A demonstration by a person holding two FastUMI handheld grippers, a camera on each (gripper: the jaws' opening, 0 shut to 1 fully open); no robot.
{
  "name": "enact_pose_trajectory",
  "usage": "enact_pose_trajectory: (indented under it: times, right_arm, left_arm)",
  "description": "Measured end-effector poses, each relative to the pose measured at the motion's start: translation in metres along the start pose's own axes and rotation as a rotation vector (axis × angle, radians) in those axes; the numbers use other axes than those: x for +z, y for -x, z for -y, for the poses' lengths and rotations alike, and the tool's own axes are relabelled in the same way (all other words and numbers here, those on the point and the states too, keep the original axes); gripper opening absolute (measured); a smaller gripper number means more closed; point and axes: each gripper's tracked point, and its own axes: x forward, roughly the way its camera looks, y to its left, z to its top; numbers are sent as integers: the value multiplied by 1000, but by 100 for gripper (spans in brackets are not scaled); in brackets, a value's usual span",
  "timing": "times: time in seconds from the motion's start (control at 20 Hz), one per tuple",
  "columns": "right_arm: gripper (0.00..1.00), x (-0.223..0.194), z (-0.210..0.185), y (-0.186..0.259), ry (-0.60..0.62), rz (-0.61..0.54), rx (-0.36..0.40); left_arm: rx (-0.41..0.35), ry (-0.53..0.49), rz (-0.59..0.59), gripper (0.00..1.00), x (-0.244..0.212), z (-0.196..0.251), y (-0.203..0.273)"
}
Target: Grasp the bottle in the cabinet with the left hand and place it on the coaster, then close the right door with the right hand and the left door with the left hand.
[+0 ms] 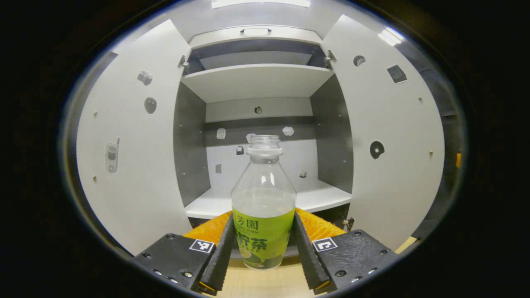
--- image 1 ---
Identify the white cabinet drawer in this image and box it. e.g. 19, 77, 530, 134
188, 25, 323, 50

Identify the white cabinet door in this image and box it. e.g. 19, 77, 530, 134
76, 19, 193, 256
321, 14, 446, 252

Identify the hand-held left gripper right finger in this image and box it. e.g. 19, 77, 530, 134
293, 207, 400, 295

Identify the black backdrop cloth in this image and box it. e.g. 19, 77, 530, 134
397, 39, 466, 240

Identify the clear green label bottle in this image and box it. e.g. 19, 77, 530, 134
231, 135, 297, 270

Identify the grey white cabinet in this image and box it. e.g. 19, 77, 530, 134
173, 25, 355, 259

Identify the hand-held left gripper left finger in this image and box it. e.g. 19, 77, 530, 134
133, 210, 237, 295

